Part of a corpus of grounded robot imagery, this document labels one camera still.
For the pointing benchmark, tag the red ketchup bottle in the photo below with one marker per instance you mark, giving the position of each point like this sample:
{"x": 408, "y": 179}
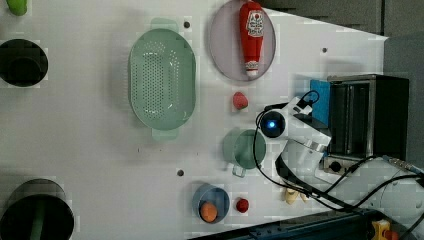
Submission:
{"x": 251, "y": 26}

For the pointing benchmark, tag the green plastic mug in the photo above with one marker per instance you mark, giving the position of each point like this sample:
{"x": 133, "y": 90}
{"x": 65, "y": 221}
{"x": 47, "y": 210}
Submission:
{"x": 245, "y": 149}

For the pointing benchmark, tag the green plastic colander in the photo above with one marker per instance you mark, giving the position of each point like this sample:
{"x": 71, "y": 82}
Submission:
{"x": 162, "y": 79}

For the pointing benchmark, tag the grey round plate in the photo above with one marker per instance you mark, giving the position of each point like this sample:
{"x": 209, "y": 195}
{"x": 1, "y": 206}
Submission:
{"x": 225, "y": 43}

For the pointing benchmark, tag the peeled toy banana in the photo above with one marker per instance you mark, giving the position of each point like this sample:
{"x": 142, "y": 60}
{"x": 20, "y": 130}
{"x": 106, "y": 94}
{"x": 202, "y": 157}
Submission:
{"x": 291, "y": 195}

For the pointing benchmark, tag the pink toy strawberry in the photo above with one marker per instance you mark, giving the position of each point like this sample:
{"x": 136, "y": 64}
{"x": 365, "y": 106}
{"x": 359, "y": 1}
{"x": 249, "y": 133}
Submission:
{"x": 240, "y": 101}

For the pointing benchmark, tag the green cylinder object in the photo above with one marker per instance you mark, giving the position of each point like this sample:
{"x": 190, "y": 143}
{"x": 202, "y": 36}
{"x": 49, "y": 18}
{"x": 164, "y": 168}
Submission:
{"x": 17, "y": 7}

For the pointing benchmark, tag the blue plastic cup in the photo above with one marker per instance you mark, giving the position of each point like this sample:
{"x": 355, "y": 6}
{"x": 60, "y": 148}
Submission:
{"x": 213, "y": 194}

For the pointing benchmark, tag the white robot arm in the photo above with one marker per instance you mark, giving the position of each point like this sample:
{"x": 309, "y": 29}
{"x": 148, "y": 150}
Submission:
{"x": 298, "y": 145}

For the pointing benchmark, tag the small red toy strawberry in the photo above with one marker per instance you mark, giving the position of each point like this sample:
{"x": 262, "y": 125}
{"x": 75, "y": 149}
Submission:
{"x": 242, "y": 205}

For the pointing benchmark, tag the black cylinder with green stripe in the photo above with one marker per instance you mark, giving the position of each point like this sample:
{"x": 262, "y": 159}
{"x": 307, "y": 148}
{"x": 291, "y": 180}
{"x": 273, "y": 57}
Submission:
{"x": 37, "y": 210}

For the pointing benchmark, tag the blue metal frame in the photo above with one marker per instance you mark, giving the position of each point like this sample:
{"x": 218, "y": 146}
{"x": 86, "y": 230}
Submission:
{"x": 330, "y": 225}

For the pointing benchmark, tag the black cylinder upper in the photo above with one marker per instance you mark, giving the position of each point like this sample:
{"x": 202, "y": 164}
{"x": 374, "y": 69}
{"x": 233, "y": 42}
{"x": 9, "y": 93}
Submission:
{"x": 22, "y": 63}

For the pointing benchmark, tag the orange toy fruit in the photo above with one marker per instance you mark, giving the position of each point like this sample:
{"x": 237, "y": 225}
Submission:
{"x": 208, "y": 212}

